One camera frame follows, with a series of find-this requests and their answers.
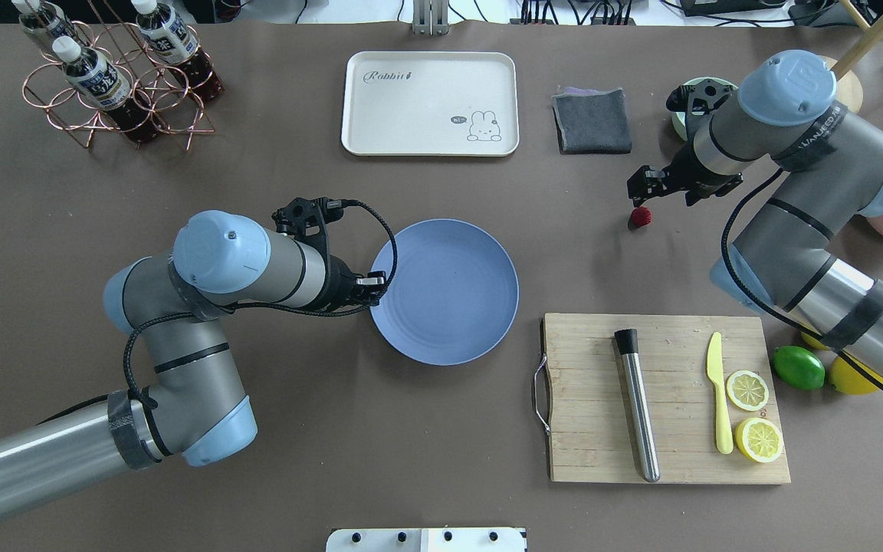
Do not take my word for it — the lemon slice upper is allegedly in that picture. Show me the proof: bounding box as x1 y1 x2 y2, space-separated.
725 370 770 412

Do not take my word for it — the steel muddler black tip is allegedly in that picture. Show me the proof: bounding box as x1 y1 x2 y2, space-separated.
614 328 661 483

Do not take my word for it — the red strawberry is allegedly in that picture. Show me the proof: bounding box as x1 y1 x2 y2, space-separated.
629 205 653 229

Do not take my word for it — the wooden stand with base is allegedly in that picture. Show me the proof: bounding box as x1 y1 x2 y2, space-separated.
830 1 883 113

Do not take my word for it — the copper wire bottle rack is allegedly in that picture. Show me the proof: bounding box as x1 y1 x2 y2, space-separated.
22 20 215 148

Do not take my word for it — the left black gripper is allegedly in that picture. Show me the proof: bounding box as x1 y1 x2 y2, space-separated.
272 198 389 310

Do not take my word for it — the tea bottle right back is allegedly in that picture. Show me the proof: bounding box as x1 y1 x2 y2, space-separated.
132 1 224 103

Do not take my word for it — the lemon half lower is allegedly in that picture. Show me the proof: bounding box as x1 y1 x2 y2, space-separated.
734 417 783 462

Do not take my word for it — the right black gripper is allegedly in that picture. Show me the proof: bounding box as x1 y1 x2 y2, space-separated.
626 78 745 209

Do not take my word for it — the green lime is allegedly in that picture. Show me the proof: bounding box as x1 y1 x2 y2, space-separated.
771 346 826 390

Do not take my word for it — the tea bottle front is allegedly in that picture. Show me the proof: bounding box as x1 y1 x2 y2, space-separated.
52 36 160 143

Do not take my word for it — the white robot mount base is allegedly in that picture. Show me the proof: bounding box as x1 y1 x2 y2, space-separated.
325 527 528 551

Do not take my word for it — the green bowl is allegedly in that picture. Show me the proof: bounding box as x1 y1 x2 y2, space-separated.
666 77 738 140

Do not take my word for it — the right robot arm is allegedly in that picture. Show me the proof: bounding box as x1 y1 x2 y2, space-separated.
627 50 883 377

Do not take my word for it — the blue round plate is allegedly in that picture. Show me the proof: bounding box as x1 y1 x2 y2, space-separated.
371 218 520 366

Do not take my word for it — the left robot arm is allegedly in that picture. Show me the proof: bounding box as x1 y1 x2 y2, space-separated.
0 198 393 521

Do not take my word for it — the yellow plastic knife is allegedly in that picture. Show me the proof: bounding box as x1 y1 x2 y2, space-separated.
705 331 734 455

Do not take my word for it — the yellow lemon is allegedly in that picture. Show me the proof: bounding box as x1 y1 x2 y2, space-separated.
799 332 829 350
829 356 879 395

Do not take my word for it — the yellow lemon upper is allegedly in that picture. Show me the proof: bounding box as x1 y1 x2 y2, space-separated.
799 332 829 350

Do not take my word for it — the cream rabbit tray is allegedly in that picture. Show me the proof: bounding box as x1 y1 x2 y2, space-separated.
340 51 520 157

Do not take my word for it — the grey folded cloth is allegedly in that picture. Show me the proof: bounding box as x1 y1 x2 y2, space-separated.
551 87 633 154

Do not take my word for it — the yellow lemon lower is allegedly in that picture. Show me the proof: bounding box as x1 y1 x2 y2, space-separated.
829 356 879 395

